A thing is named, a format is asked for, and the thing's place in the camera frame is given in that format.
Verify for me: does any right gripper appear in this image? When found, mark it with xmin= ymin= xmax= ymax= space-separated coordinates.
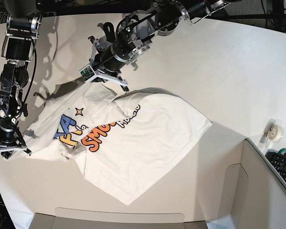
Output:
xmin=0 ymin=120 xmax=31 ymax=159

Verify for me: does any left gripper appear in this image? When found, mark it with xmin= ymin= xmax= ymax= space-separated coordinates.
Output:
xmin=88 ymin=36 xmax=129 ymax=92

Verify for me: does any white printed t-shirt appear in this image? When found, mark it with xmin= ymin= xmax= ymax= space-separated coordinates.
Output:
xmin=24 ymin=83 xmax=212 ymax=205

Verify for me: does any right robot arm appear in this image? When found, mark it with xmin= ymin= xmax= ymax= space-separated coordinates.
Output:
xmin=0 ymin=0 xmax=43 ymax=159

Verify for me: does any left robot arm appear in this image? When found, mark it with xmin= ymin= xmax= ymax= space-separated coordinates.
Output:
xmin=79 ymin=0 xmax=231 ymax=92

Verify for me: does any clear tape dispenser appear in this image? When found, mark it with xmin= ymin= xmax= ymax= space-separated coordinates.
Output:
xmin=259 ymin=118 xmax=283 ymax=149

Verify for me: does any grey cardboard box right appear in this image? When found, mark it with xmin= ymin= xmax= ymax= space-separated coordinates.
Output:
xmin=203 ymin=138 xmax=286 ymax=229

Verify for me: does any green tape roll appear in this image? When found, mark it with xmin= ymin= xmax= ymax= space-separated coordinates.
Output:
xmin=278 ymin=148 xmax=286 ymax=156

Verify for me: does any black computer keyboard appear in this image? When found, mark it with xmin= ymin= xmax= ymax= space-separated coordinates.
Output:
xmin=266 ymin=151 xmax=286 ymax=182

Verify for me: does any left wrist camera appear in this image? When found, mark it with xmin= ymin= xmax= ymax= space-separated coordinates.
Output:
xmin=79 ymin=64 xmax=98 ymax=83

